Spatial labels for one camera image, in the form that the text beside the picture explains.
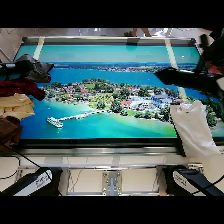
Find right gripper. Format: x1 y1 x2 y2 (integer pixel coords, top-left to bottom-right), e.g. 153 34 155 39
154 67 188 87

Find dark red garment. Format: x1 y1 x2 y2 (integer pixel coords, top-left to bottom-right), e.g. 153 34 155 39
0 78 47 102

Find white T-shirt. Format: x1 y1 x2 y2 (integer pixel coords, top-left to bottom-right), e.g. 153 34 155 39
168 99 222 158

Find person's legs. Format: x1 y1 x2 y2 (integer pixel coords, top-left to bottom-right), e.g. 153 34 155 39
124 27 153 38

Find dark grey garment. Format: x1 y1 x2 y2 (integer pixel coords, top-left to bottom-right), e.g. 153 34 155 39
15 54 55 84

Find black cable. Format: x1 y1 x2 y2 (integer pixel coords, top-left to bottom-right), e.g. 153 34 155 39
0 156 22 181
196 173 224 192
68 168 85 194

